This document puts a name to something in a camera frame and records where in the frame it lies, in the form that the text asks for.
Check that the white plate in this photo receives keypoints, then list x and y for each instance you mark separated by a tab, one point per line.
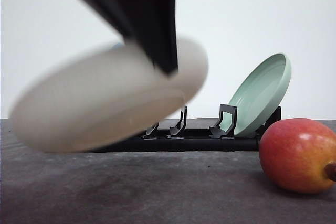
105	97

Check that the black plastic plate rack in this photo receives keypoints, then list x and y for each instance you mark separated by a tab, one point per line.
199	134

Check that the green plate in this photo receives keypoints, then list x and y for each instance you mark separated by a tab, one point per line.
260	96

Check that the blue plate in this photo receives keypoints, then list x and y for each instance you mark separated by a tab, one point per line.
117	45

